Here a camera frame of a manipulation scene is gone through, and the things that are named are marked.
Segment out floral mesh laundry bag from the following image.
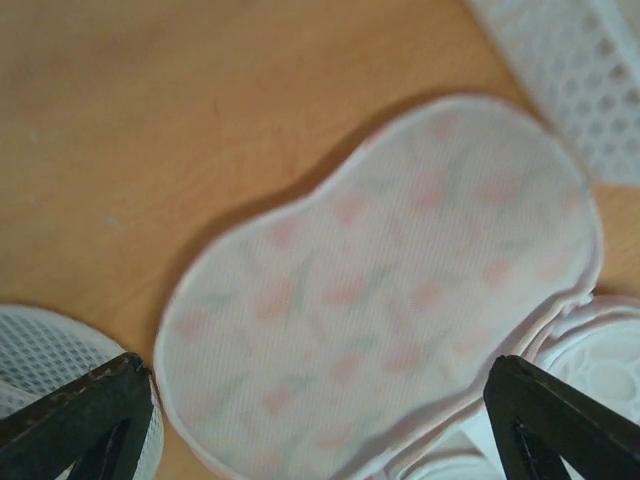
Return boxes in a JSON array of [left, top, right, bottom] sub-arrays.
[[153, 95, 639, 479]]

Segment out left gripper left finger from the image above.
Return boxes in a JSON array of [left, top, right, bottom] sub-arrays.
[[1, 352, 153, 479]]

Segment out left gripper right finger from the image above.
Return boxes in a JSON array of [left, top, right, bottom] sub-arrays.
[[483, 355, 639, 480]]

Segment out white plastic basket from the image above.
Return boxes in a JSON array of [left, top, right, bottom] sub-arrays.
[[468, 0, 639, 186]]

